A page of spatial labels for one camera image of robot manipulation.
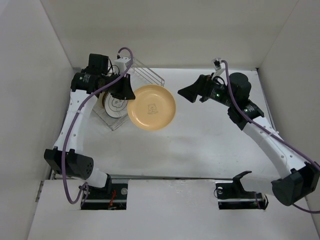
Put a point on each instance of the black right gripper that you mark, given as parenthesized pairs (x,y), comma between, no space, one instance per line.
(191,92)

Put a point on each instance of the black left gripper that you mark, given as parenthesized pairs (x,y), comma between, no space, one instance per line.
(126,92)

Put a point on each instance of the white plate black rim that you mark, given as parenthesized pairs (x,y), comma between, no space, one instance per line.
(115,108)

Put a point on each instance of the yellow bear plate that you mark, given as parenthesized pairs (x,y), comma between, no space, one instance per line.
(153,108)

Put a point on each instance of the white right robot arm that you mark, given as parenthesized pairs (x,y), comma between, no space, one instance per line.
(298,175)

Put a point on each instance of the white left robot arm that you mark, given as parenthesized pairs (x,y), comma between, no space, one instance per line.
(67,157)

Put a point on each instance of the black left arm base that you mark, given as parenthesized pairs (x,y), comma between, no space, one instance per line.
(112,200)

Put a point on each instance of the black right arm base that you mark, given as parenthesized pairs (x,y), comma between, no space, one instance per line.
(231,195)

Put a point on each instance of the clear wire dish rack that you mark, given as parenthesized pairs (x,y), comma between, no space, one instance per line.
(140,75)

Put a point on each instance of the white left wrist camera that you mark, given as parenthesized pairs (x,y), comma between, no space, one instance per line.
(123,64)

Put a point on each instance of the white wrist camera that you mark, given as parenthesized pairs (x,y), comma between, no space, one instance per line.
(217,67)
(123,64)

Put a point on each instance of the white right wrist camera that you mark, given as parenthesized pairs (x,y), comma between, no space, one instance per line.
(217,67)

